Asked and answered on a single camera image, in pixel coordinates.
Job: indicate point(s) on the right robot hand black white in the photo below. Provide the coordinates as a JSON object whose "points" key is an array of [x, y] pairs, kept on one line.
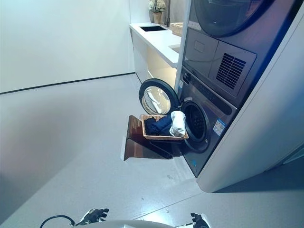
{"points": [[200, 221]]}

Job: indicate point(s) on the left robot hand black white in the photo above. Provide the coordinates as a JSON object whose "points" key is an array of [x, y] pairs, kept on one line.
{"points": [[95, 213]]}

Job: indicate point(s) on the white garment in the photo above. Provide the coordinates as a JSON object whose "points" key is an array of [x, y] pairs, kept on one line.
{"points": [[178, 123]]}

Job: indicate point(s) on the blue garment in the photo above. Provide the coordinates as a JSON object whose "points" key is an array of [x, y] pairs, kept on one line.
{"points": [[159, 127]]}

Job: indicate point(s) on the dark grey washing machine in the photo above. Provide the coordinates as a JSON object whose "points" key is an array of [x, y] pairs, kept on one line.
{"points": [[209, 118]]}

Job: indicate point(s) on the grey robot torso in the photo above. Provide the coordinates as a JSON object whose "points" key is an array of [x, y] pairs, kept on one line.
{"points": [[142, 224]]}

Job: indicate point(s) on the dark brown wooden stool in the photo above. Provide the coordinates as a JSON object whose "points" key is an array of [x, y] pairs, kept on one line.
{"points": [[133, 133]]}

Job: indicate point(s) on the brown wicker laundry basket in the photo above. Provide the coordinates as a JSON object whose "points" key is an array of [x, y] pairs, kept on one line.
{"points": [[166, 137]]}

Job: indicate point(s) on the round glass washer door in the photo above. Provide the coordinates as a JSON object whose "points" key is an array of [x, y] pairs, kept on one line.
{"points": [[145, 90]]}

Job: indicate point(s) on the dark grey stacked dryer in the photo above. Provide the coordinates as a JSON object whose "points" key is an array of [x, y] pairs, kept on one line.
{"points": [[213, 47]]}

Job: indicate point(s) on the white counter cabinet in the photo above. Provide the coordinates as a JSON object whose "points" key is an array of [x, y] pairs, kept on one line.
{"points": [[156, 42]]}

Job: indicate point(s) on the light wicker basket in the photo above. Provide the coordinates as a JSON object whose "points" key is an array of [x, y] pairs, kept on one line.
{"points": [[177, 28]]}

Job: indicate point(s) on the black rectangular sink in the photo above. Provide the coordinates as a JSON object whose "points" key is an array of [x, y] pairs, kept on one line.
{"points": [[153, 28]]}

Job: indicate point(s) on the dark faucet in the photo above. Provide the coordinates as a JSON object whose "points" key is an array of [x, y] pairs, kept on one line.
{"points": [[168, 12]]}

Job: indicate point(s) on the potted plant in vase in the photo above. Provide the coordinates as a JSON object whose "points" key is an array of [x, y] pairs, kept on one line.
{"points": [[157, 9]]}

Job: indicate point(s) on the white appliance enclosure panel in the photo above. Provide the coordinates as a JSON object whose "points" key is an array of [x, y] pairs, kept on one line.
{"points": [[261, 142]]}

